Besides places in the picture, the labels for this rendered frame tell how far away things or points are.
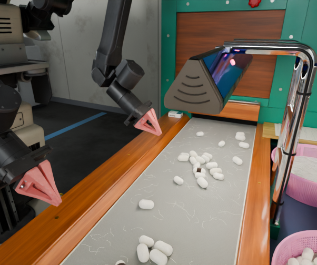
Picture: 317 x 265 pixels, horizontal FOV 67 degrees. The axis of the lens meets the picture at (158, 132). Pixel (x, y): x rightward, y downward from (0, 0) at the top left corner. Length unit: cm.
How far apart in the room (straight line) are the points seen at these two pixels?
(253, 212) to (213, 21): 78
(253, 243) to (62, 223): 39
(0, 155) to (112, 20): 45
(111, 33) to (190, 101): 46
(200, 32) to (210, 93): 83
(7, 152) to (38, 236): 19
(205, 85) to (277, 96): 81
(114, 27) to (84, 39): 309
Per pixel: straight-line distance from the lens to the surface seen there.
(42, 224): 60
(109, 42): 74
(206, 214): 61
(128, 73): 69
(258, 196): 66
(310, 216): 81
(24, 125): 103
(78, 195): 65
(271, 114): 114
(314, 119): 115
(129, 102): 71
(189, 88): 32
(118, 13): 73
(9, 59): 95
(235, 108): 107
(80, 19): 384
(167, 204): 63
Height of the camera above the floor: 114
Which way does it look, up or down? 23 degrees down
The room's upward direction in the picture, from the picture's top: straight up
